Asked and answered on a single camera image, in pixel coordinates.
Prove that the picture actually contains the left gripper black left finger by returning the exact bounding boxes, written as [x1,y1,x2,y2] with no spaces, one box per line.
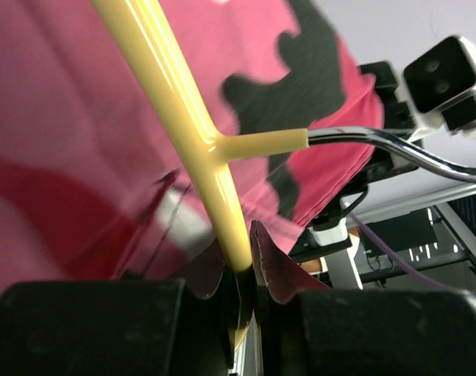
[0,242,246,375]

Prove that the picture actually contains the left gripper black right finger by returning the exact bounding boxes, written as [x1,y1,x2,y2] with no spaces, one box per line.
[250,222,476,375]

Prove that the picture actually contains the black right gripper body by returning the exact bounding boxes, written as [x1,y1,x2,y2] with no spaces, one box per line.
[289,60,418,262]

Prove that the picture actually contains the pink black patterned trousers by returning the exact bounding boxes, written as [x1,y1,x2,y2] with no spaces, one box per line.
[0,1,384,294]

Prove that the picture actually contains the cream wooden hanger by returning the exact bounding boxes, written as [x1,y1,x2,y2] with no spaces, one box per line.
[88,0,476,353]

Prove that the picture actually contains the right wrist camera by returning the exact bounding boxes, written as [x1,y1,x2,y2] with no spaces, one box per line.
[399,34,476,142]

